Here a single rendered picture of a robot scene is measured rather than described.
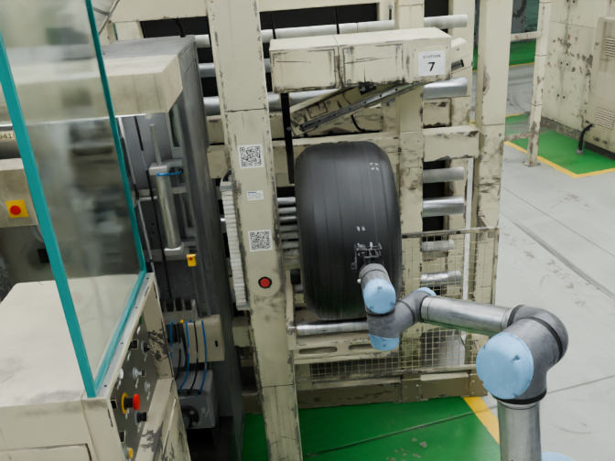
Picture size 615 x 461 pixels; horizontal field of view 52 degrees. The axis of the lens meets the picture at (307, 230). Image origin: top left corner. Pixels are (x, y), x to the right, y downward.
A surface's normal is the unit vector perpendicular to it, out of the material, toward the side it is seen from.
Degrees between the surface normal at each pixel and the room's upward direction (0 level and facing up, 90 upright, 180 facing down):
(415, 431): 0
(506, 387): 83
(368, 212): 55
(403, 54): 90
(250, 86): 90
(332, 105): 90
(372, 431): 0
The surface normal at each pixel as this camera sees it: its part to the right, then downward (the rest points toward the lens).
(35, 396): -0.07, -0.91
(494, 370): -0.77, 0.20
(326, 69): 0.04, 0.42
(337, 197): -0.02, -0.33
